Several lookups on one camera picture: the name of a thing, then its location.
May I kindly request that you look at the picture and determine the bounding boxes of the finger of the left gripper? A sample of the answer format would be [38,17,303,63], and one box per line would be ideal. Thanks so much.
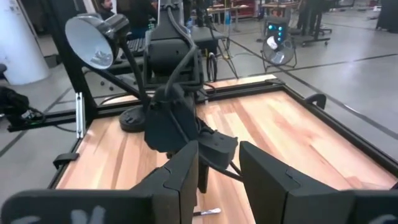
[197,161,210,194]

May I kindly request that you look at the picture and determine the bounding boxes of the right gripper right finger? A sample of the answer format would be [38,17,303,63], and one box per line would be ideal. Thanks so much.
[239,141,355,224]

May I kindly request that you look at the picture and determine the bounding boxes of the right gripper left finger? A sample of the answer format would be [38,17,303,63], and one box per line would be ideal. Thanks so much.
[136,141,200,224]

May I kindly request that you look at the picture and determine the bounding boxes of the silver-ferrule makeup brush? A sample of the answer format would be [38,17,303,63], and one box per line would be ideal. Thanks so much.
[192,207,223,217]

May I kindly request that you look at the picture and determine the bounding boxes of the black keyboard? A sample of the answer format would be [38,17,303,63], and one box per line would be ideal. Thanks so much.
[126,37,147,58]

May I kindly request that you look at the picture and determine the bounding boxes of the black table clamp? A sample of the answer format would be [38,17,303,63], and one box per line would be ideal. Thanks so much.
[52,152,80,170]
[305,93,327,110]

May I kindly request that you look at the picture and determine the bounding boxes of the person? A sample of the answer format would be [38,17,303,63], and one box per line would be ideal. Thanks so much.
[123,0,159,40]
[295,0,327,37]
[96,0,116,20]

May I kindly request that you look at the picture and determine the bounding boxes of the black desk lamp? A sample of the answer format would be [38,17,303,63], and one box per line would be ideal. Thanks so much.
[64,14,149,133]

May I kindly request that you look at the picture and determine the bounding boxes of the black floor fan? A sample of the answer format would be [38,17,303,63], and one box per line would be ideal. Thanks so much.
[261,39,299,73]

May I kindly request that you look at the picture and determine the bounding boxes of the computer tower blue lights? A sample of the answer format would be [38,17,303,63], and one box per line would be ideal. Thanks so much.
[264,17,290,43]

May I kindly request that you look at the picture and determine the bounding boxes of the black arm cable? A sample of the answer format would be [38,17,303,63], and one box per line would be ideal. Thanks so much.
[163,4,200,97]

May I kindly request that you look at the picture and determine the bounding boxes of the silver corner bracket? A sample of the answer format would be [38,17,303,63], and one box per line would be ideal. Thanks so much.
[75,92,86,139]

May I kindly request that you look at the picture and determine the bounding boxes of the black upright frame post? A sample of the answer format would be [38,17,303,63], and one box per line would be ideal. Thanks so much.
[46,0,100,139]

